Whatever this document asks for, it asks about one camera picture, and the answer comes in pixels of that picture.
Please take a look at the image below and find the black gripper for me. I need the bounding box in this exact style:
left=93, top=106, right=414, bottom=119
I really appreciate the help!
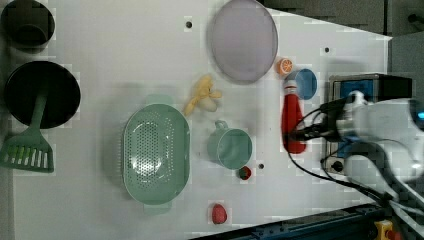
left=283, top=99, right=346, bottom=142

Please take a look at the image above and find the red ketchup bottle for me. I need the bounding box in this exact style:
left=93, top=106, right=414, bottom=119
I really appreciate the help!
left=281, top=80, right=306, bottom=154

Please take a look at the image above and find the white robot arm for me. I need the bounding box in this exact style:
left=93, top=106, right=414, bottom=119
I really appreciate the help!
left=281, top=91, right=423, bottom=209

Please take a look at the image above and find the green perforated strainer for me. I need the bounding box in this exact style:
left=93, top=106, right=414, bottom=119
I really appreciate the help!
left=122, top=95, right=190, bottom=215

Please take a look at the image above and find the blue bowl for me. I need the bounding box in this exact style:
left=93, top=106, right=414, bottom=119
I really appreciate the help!
left=283, top=69, right=318, bottom=100

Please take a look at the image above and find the orange slice toy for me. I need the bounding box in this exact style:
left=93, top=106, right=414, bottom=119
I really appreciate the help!
left=277, top=58, right=293, bottom=75

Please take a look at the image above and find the red toy strawberry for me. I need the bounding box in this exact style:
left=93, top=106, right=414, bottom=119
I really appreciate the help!
left=238, top=166, right=252, bottom=180

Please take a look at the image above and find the black toaster oven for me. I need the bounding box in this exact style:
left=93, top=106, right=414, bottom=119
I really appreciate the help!
left=326, top=74, right=417, bottom=175

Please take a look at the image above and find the green mug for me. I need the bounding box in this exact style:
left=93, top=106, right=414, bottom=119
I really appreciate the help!
left=207, top=120, right=253, bottom=170

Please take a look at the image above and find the peeled toy banana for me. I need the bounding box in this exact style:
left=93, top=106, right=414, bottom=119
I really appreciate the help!
left=183, top=74, right=222, bottom=116

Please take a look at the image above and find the lilac round plate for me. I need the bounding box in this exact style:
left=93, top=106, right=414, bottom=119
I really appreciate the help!
left=209, top=0, right=278, bottom=83

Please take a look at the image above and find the red toy fruit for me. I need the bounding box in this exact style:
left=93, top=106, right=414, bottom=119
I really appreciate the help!
left=212, top=204, right=227, bottom=224

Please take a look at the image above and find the green slotted spatula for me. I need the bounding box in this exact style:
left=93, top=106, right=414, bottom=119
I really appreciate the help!
left=0, top=94, right=54, bottom=173

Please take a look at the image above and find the small black cup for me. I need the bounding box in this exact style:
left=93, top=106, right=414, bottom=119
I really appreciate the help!
left=1, top=0, right=56, bottom=49

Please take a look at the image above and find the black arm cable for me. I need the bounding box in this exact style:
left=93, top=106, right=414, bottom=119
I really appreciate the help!
left=283, top=106, right=424, bottom=214

